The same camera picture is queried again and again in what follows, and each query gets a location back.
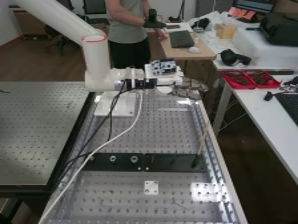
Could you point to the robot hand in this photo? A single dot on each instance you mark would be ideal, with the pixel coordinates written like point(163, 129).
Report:
point(163, 75)

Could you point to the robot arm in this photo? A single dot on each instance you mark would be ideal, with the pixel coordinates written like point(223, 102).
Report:
point(94, 56)

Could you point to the wooden desk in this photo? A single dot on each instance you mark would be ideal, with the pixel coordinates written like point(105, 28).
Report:
point(187, 55)

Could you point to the white mouse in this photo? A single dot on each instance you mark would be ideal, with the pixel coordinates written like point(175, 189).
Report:
point(194, 50)

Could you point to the black keyboard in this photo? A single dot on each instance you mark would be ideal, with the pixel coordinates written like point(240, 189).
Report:
point(290, 106)
point(181, 38)

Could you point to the black headphones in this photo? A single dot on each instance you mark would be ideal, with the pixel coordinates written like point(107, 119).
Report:
point(231, 56)

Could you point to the black handheld device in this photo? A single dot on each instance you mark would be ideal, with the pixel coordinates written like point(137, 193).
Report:
point(153, 20)

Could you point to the person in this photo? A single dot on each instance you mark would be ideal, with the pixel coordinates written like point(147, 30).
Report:
point(126, 26)

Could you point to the red tray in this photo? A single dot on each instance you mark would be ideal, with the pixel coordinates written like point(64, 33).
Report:
point(266, 78)
point(238, 80)

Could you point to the clear box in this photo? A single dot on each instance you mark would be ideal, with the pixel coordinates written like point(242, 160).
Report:
point(167, 133)

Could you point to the wooden block holder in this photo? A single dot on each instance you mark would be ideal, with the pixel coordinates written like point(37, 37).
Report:
point(226, 31)

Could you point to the thin stick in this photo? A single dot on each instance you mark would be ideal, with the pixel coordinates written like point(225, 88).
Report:
point(202, 142)

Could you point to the small black block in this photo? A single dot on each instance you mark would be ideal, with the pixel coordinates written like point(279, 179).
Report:
point(267, 96)

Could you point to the black chair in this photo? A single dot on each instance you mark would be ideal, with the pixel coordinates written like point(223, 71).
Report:
point(94, 11)

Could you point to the white desk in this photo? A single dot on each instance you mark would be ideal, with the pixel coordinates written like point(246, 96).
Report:
point(274, 58)
point(266, 123)

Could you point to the black plate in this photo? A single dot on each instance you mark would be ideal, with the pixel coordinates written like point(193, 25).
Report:
point(127, 163)

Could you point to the black computer monitor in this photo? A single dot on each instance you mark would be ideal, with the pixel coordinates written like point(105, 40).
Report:
point(255, 5)

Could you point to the black case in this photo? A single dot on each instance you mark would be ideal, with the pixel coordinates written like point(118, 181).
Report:
point(280, 30)

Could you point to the small white square plate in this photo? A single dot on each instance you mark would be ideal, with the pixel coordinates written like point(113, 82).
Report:
point(150, 187)

